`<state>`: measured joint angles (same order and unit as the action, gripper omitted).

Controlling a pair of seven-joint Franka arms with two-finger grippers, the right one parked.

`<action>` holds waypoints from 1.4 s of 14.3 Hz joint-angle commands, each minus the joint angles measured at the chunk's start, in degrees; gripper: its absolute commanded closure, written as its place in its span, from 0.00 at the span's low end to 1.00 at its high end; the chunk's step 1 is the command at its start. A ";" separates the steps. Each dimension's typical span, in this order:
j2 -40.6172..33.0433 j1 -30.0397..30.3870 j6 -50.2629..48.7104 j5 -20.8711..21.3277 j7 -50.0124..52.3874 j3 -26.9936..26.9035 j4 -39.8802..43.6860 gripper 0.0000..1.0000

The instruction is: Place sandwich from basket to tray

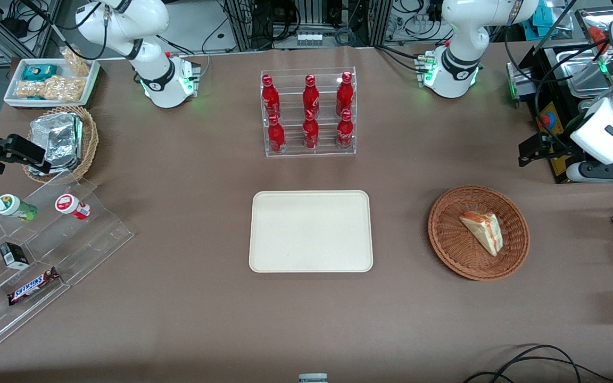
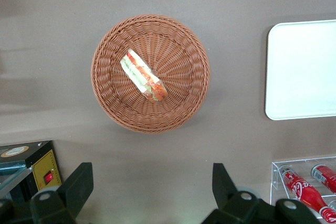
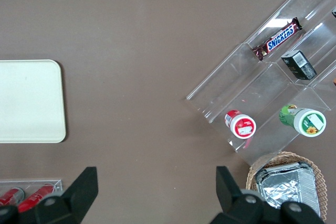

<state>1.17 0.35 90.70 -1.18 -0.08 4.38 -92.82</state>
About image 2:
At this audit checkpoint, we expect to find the round brown wicker basket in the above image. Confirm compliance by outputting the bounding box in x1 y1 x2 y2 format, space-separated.
90 14 211 134

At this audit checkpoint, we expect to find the clear acrylic bottle rack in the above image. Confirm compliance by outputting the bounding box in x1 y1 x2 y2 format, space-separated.
270 155 336 221

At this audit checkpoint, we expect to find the beige rectangular plastic tray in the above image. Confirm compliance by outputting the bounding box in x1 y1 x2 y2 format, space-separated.
264 19 336 121

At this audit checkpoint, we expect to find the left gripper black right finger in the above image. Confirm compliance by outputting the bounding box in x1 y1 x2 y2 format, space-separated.
201 162 266 224

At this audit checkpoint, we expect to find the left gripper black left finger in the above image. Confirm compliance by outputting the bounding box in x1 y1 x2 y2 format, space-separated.
29 162 95 224

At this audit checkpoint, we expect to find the triangle sandwich with vegetables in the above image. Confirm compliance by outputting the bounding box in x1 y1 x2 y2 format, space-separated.
120 48 169 103

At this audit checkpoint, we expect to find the black food warmer yellow panel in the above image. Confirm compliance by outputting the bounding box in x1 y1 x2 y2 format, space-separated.
0 141 63 209

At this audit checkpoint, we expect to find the red cola bottle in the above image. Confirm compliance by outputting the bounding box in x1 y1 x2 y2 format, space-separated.
311 164 336 195
277 164 336 224

